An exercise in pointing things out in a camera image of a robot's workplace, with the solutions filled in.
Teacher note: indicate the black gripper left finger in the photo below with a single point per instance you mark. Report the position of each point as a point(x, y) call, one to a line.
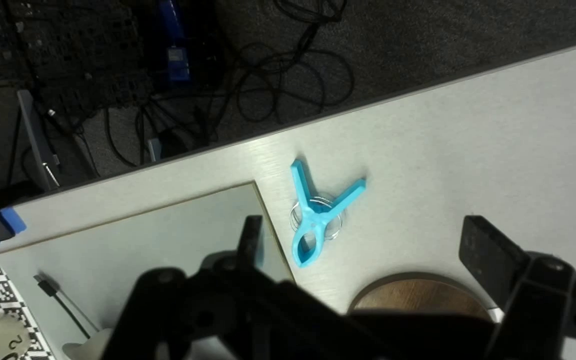
point(248, 240)

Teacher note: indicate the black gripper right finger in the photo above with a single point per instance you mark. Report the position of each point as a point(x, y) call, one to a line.
point(490, 263)

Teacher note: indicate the blue plastic spring clip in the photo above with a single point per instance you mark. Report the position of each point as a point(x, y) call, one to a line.
point(315, 213)

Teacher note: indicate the dark wooden stand round base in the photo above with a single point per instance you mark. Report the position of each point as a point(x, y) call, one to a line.
point(420, 297)

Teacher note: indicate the blue tape piece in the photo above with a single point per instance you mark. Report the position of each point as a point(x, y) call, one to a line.
point(0, 223)

